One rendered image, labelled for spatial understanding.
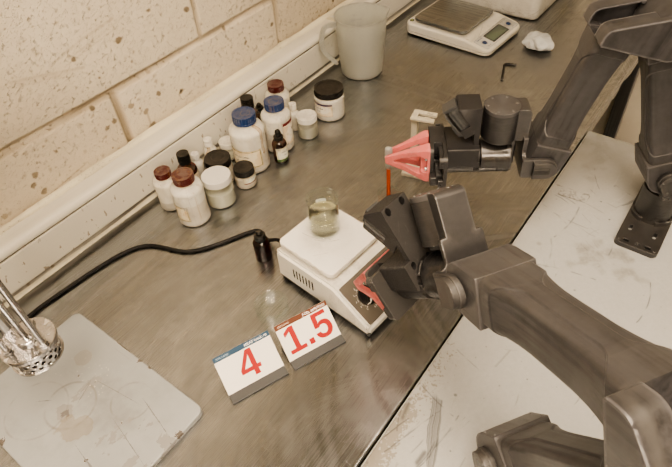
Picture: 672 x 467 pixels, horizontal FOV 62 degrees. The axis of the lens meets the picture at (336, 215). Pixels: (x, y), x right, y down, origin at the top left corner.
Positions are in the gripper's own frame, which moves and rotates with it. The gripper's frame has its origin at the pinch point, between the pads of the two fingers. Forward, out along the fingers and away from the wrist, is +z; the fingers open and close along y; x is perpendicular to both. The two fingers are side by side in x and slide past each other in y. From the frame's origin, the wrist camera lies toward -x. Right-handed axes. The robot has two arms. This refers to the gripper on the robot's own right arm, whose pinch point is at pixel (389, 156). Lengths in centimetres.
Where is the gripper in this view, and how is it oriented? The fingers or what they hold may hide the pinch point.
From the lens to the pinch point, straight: 96.7
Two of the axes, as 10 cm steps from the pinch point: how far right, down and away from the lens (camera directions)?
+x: 0.7, 7.1, 7.0
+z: -10.0, 0.1, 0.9
